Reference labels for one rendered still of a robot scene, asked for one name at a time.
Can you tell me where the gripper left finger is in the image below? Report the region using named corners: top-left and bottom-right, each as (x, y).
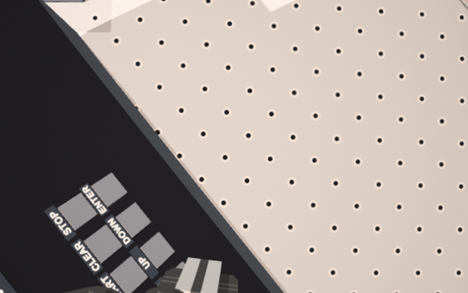
top-left (64, 257), bottom-right (205, 293)

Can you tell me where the grey perforated base plate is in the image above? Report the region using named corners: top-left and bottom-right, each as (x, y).
top-left (46, 0), bottom-right (468, 293)

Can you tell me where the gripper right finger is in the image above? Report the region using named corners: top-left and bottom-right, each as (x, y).
top-left (195, 260), bottom-right (238, 293)

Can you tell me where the white benchtop machine with dark base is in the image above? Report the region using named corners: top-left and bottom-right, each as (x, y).
top-left (0, 0), bottom-right (284, 293)

